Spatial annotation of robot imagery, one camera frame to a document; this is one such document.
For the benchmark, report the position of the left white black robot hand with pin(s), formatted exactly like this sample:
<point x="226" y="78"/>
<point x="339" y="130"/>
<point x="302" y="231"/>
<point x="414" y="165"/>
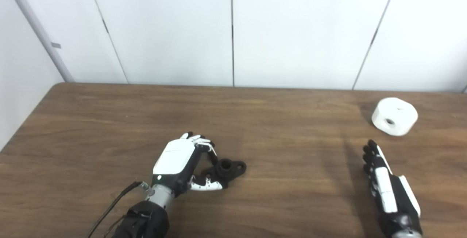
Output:
<point x="175" y="157"/>

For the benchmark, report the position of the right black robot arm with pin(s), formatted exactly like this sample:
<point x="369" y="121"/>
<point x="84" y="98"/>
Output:
<point x="406" y="235"/>

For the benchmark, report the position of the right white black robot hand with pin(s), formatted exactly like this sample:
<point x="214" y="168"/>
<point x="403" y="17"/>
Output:
<point x="386" y="187"/>

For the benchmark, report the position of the black flanged holder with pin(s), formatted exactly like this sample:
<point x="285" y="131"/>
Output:
<point x="230" y="170"/>

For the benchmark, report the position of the round white piece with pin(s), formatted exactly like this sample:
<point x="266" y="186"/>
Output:
<point x="396" y="112"/>

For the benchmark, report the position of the grey wall corner trim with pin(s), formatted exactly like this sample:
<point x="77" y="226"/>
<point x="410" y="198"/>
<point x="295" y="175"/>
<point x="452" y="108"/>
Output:
<point x="36" y="30"/>

